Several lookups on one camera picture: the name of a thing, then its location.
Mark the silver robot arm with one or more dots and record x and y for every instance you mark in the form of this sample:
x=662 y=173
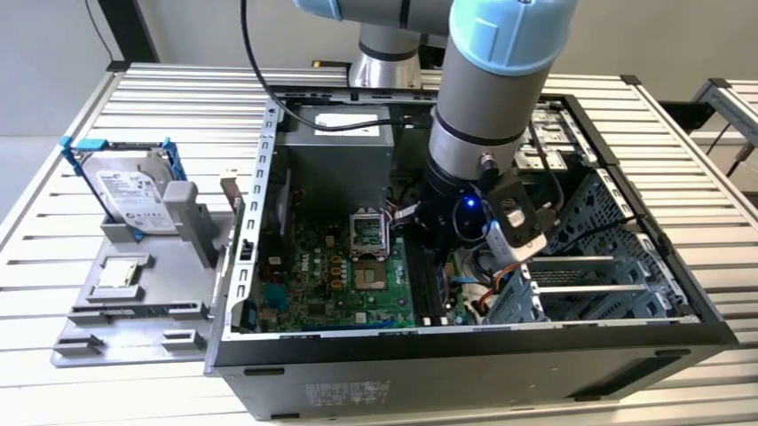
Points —
x=498 y=89

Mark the black RAM slot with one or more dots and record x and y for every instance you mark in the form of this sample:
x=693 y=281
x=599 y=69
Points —
x=422 y=288
x=436 y=306

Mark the RAM stick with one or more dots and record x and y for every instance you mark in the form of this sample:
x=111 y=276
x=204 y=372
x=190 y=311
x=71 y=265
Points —
x=153 y=309

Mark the CPU socket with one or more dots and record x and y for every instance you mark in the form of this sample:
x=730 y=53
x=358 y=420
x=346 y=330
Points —
x=371 y=276

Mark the grey power supply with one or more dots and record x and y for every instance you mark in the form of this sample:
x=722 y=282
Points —
x=338 y=168

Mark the green motherboard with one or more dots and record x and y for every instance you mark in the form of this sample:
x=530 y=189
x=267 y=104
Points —
x=379 y=304

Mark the silver optical drive bay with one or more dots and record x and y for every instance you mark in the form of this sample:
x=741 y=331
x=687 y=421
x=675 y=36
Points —
x=544 y=137

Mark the perforated metal disk cage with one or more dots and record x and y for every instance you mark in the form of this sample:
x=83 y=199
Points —
x=598 y=213

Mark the black case fan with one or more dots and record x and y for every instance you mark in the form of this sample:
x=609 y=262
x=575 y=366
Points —
x=276 y=231

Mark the blue expansion slot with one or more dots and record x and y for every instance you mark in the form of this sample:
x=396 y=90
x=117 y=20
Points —
x=355 y=327

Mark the teal board connector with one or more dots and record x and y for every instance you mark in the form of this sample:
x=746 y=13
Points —
x=275 y=297

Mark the black PC case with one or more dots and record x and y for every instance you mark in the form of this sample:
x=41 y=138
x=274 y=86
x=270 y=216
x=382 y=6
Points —
x=474 y=381

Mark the hard disk in blue carrier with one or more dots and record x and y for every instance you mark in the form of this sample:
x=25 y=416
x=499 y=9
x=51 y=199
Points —
x=127 y=191

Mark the silver CPU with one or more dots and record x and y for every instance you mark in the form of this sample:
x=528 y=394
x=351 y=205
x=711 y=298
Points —
x=121 y=270

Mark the adjacent aluminium table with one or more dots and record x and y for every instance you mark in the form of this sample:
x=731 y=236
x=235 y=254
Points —
x=731 y=102

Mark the grey parts rack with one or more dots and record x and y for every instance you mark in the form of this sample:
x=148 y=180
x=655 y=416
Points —
x=136 y=337

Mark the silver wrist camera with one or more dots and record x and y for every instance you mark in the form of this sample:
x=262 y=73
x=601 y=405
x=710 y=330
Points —
x=518 y=242

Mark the black frame post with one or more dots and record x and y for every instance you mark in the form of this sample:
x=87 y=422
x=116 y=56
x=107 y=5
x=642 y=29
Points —
x=133 y=31

